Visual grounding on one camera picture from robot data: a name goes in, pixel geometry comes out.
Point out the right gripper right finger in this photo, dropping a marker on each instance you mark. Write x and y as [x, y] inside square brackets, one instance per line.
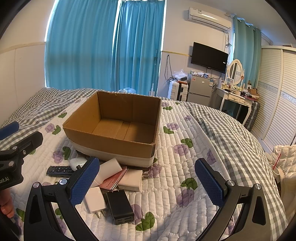
[253, 222]

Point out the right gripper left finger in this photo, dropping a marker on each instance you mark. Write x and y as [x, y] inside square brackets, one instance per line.
[40, 221]

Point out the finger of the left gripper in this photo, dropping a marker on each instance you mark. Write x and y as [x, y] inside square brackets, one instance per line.
[22, 148]
[8, 130]

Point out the black remote control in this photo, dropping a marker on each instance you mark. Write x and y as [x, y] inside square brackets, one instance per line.
[59, 171]

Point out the white earbuds case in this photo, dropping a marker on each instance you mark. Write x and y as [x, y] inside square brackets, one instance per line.
[78, 161]

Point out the small white wall charger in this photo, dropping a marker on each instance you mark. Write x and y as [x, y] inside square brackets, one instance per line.
[95, 201]

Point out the pink booklet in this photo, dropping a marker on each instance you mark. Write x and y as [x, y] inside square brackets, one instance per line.
[112, 182]

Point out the black power bank charger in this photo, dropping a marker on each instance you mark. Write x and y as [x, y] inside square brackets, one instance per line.
[120, 207]

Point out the white lotion bottle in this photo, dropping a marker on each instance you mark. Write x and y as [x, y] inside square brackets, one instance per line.
[106, 170]

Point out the large white power adapter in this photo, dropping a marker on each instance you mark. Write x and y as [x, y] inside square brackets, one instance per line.
[132, 180]

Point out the person's left hand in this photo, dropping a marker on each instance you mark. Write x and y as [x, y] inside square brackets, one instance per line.
[6, 203]

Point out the grey checkered bed sheet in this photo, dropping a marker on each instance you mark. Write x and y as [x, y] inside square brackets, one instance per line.
[240, 152]

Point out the white quilted bag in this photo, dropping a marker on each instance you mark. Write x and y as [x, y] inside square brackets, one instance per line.
[282, 161]

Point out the white floral quilted blanket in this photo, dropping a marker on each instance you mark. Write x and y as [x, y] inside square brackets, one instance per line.
[172, 204]

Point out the open cardboard box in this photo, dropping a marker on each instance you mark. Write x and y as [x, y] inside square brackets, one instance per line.
[116, 125]

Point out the blue window curtain left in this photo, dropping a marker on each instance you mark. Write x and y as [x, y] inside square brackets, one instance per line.
[78, 51]

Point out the blue window curtain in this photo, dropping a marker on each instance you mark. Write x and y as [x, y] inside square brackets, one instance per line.
[137, 46]
[78, 51]

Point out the white louvered wardrobe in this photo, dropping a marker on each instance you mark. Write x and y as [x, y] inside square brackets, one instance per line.
[275, 122]

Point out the clear plastic bag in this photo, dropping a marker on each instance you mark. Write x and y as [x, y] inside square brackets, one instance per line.
[127, 90]

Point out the white dressing table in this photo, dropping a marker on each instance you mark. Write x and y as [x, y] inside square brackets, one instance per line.
[219, 96]

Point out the silver mini fridge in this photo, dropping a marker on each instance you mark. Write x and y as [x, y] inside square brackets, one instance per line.
[200, 90]

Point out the blue window curtain right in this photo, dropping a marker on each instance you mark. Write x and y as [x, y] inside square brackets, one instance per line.
[137, 46]

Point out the oval vanity mirror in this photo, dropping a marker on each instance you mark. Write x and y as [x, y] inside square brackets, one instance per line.
[235, 73]

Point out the white suitcase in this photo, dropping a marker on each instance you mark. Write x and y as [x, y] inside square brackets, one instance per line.
[178, 91]

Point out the teal side curtain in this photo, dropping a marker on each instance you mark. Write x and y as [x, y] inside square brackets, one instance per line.
[247, 49]

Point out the white air conditioner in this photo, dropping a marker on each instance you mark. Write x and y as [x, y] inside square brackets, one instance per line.
[209, 19]

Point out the black wall television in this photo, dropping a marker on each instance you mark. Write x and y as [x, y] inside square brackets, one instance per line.
[209, 57]

